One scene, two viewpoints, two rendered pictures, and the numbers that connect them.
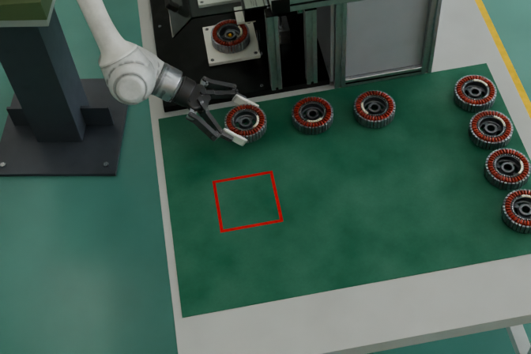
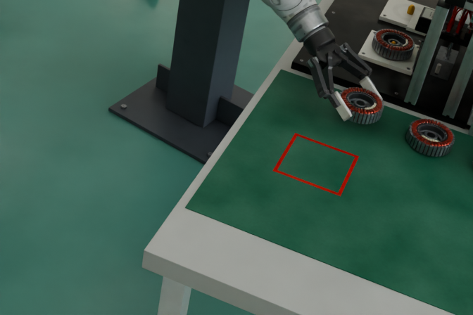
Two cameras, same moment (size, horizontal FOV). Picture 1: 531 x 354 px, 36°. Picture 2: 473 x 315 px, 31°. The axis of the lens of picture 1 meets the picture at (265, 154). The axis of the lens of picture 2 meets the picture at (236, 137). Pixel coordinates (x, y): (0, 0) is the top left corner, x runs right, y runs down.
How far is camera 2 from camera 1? 0.71 m
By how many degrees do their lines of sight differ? 21
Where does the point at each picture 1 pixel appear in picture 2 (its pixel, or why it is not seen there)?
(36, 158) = (155, 117)
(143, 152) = not seen: hidden behind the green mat
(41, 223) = (121, 165)
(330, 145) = (431, 169)
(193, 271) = (223, 182)
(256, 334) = (244, 260)
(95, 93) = (241, 102)
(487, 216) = not seen: outside the picture
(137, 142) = not seen: hidden behind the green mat
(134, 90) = not seen: outside the picture
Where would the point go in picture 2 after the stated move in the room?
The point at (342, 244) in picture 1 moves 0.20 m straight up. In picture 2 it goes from (386, 245) to (414, 172)
